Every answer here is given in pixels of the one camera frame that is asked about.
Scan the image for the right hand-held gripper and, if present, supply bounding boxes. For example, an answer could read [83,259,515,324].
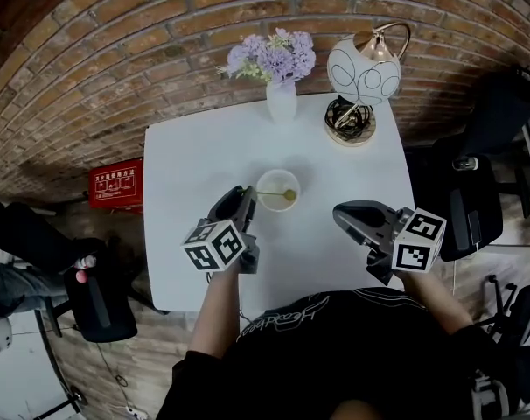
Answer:
[332,200,448,287]

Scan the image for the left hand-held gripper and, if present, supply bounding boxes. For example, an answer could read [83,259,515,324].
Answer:
[179,185,262,277]

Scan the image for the white cup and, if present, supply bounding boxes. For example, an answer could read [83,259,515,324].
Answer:
[255,168,303,214]

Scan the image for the thin stick with yellow-green tip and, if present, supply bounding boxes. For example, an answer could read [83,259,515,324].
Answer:
[241,185,298,203]

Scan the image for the person's right forearm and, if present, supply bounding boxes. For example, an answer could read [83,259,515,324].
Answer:
[399,270,475,337]

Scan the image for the person's left forearm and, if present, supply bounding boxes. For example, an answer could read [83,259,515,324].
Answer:
[189,268,243,359]

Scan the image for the white ceramic vase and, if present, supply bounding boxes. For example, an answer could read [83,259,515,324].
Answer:
[265,80,298,124]

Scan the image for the red box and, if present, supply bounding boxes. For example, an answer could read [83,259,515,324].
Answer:
[87,157,145,211]

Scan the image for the black office chair with headrest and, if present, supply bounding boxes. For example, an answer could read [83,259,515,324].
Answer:
[403,65,530,264]

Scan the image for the person's black shirt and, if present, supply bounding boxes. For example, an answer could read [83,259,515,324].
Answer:
[155,286,527,420]

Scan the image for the white globe lamp gold stand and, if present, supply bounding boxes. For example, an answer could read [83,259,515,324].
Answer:
[323,21,413,149]

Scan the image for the purple artificial flowers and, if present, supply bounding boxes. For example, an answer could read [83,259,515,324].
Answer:
[215,27,317,85]

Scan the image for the pink and white bottle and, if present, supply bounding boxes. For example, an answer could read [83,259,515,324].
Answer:
[73,255,96,285]

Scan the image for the grey cloth bag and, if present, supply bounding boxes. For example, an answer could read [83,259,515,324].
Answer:
[0,262,44,319]

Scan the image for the black coiled lamp cable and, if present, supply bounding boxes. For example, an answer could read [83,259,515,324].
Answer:
[325,98,374,140]

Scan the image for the black office chair metal frame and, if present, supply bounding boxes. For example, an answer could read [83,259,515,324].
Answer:
[469,273,530,420]

